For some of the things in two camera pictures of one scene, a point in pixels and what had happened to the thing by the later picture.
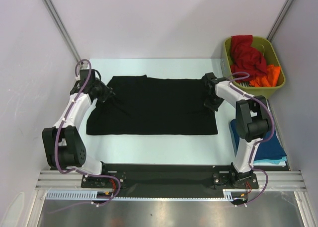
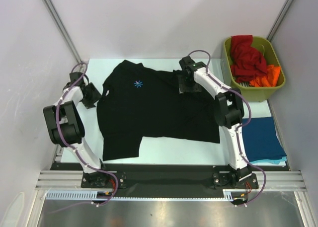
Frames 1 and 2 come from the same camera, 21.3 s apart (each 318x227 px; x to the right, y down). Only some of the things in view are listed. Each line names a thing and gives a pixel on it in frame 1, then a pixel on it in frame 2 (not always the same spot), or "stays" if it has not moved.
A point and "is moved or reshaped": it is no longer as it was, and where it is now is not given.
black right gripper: [211, 103] to [188, 85]
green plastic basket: [267, 48] stays
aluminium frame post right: [282, 13] stays
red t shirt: [245, 57] stays
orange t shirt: [270, 79] stays
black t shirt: [138, 105] is moved or reshaped
